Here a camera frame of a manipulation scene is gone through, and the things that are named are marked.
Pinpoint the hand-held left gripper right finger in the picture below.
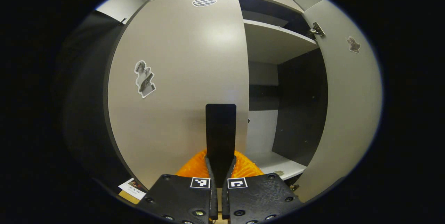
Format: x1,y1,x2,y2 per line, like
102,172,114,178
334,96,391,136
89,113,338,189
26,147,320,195
222,150,304,224

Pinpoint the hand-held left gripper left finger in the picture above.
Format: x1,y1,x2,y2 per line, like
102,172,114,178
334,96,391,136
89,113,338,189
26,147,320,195
137,149,218,224

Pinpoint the black door handle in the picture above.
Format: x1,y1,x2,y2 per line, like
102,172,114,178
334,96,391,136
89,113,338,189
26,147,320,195
205,104,237,188

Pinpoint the grey double-door shoe cabinet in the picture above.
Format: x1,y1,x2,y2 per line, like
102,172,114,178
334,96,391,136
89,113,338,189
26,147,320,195
146,0,329,191

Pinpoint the grey shoe cabinet door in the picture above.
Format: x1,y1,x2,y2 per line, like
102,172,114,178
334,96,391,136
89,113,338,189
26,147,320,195
294,0,383,203
107,0,250,190

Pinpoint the grey cabinet shelf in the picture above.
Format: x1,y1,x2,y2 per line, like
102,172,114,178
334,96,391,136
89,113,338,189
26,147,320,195
243,19,319,65
245,151,307,181

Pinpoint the white booklet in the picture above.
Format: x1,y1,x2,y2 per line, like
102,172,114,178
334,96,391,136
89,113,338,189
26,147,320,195
118,178,147,201

